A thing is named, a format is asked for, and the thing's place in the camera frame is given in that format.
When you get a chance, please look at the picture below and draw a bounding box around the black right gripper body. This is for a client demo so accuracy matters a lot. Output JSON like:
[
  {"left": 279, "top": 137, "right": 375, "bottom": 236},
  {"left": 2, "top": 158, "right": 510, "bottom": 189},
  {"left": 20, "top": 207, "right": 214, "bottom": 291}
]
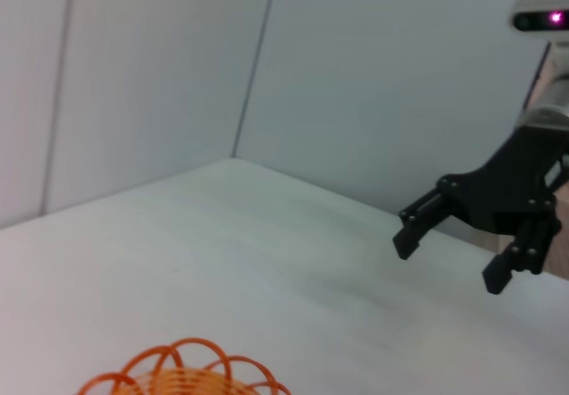
[{"left": 438, "top": 126, "right": 569, "bottom": 237}]

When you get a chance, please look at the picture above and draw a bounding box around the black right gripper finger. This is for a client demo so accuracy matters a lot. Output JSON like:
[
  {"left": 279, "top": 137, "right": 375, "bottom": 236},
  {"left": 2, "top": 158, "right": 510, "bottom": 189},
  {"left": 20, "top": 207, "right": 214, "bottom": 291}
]
[
  {"left": 392, "top": 180, "right": 460, "bottom": 262},
  {"left": 482, "top": 215, "right": 562, "bottom": 296}
]

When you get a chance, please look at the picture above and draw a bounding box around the orange wire basket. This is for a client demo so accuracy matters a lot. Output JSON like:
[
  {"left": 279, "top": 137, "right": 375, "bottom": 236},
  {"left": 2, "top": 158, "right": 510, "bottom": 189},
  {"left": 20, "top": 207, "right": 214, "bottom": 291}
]
[{"left": 73, "top": 336, "right": 293, "bottom": 395}]

